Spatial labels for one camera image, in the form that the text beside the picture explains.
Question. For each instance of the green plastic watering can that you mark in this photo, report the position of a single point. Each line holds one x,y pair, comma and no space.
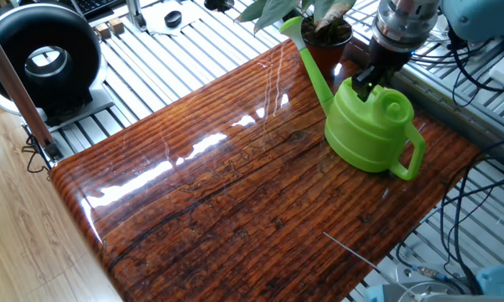
365,134

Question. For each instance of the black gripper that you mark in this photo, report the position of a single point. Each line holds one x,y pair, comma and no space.
388,56

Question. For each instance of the wood grain board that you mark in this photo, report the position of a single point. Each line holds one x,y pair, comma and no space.
193,235

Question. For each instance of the green leafy plant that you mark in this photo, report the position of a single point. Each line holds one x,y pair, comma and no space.
268,10

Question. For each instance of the black keyboard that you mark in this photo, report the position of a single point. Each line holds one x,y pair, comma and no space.
88,6

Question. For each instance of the small black round cap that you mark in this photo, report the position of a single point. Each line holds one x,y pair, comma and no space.
173,19

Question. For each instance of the white paper sheet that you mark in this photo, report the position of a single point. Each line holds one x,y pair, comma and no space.
195,17

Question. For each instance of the aluminium upright post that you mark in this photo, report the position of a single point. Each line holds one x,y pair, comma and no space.
136,17

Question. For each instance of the brown diagonal frame bar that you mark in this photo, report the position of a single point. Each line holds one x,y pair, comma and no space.
12,84

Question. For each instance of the small black device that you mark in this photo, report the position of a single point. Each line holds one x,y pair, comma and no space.
218,4

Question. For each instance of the small wooden cube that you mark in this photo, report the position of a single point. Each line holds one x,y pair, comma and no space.
117,26
102,31

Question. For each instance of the silver robot mounting plate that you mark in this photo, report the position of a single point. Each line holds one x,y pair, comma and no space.
406,272

